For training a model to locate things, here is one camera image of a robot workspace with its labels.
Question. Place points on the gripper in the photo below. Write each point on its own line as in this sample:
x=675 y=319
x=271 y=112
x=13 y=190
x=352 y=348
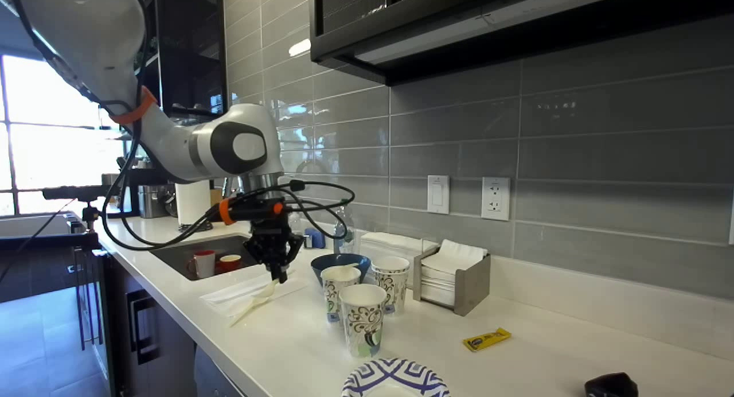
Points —
x=270 y=232

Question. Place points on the white plastic spoon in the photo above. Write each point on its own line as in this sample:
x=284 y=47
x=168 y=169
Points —
x=252 y=308

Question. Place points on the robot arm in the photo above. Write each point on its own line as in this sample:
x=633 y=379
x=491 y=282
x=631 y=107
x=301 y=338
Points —
x=189 y=144

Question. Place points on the red cup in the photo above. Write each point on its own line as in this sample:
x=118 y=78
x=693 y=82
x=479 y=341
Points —
x=230 y=263

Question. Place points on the blue bowl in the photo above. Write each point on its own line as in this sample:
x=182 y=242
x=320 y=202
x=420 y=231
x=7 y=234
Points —
x=335 y=260

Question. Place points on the white paper napkin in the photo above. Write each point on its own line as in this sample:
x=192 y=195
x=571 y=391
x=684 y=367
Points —
x=229 y=296

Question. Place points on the clear water bottle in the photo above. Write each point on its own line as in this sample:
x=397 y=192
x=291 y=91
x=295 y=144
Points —
x=344 y=230

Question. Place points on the patterned paper cup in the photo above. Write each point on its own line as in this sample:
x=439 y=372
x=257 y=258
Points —
x=338 y=294
x=393 y=285
x=362 y=322

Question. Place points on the red and white mug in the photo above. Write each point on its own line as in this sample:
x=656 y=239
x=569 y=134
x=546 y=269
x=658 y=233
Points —
x=203 y=265

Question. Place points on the paper towel roll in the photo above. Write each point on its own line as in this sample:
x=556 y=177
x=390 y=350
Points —
x=192 y=202

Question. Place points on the sink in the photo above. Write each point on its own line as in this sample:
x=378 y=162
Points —
x=178 y=256

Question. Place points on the stack of white napkins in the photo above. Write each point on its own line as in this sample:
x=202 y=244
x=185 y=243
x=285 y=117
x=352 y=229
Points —
x=453 y=262
x=390 y=245

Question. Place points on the silver coffee machine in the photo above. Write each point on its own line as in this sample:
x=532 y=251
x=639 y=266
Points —
x=153 y=201

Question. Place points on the blue patterned paper plate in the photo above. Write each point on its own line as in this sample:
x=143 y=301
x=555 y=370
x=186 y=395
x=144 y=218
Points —
x=395 y=380

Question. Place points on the grey napkin holder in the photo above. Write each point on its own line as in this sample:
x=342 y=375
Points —
x=473 y=288

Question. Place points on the dark glass cabinet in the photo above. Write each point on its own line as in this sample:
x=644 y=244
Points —
x=192 y=47

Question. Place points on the yellow packet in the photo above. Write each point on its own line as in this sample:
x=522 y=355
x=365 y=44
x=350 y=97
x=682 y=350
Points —
x=487 y=339

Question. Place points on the window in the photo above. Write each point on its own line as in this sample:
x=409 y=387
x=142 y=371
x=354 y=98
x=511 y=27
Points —
x=51 y=139

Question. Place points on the dark upper cabinet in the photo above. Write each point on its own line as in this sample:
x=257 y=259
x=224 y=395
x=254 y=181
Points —
x=516 y=18

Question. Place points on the black object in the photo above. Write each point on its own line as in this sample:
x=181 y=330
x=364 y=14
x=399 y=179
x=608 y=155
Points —
x=610 y=385

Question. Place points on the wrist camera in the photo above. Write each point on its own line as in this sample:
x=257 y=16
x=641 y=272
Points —
x=255 y=209

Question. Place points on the white switch plate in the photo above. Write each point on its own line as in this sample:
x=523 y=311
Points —
x=438 y=194

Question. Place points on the camera on mount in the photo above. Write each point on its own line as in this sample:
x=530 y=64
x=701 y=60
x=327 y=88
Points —
x=74 y=193

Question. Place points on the white wall socket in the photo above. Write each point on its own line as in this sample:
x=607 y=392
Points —
x=496 y=198

